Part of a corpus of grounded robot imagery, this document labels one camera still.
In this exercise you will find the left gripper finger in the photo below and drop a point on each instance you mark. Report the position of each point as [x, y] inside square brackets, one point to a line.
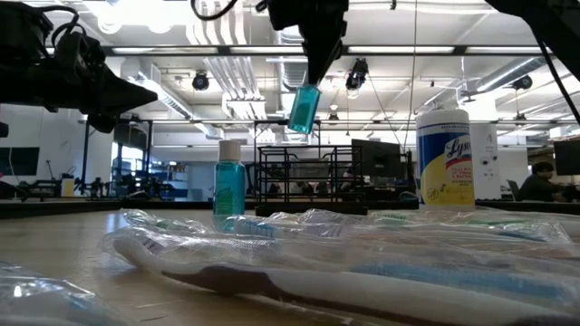
[127, 95]

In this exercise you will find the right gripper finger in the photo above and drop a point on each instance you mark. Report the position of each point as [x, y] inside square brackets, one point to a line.
[319, 50]
[341, 41]

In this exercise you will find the teal mouthwash bottle white cap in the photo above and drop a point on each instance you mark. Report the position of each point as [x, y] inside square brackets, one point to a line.
[229, 190]
[303, 111]

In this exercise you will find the blue toothbrush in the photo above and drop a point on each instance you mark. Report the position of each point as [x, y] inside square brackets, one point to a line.
[45, 299]
[534, 233]

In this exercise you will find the purple white toothbrush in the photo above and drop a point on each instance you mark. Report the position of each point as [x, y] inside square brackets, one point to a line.
[362, 294]

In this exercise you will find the teal toothbrush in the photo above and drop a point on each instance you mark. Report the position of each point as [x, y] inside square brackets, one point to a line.
[453, 277]

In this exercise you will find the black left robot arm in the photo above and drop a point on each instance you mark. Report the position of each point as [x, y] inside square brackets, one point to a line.
[22, 68]

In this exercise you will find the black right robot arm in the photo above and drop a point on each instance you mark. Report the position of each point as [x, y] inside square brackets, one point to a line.
[557, 27]

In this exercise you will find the black ceiling spotlight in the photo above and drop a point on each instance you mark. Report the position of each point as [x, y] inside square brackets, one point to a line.
[200, 81]
[523, 82]
[358, 74]

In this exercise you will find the long ceiling light fixture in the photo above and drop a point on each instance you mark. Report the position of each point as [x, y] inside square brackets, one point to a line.
[399, 50]

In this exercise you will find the yellow white container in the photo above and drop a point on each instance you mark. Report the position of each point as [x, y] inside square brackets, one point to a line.
[68, 188]

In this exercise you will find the black monitor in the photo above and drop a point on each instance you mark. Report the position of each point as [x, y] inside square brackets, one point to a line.
[568, 158]
[380, 158]

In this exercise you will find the Lysol wipes canister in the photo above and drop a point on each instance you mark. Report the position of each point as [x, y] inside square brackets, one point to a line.
[446, 172]

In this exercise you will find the white pillar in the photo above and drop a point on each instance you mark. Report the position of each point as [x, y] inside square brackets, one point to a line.
[487, 149]

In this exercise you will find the person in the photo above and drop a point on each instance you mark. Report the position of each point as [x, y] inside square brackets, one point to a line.
[539, 188]

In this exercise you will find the black background rig frame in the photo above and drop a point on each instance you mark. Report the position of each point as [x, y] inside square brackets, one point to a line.
[86, 158]

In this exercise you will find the dark wall screen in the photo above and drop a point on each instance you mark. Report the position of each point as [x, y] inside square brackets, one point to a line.
[20, 160]

